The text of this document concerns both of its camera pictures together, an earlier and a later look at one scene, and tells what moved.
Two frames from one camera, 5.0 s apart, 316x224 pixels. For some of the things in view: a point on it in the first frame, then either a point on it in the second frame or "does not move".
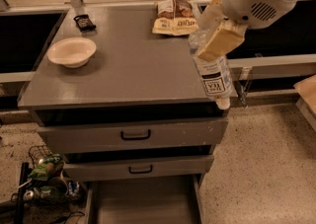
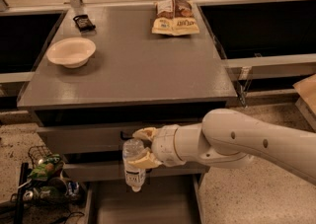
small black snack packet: x=84 y=23 does not move
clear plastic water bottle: x=215 y=76 → x=134 y=175
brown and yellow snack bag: x=174 y=16 does not move
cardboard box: x=307 y=91 does not move
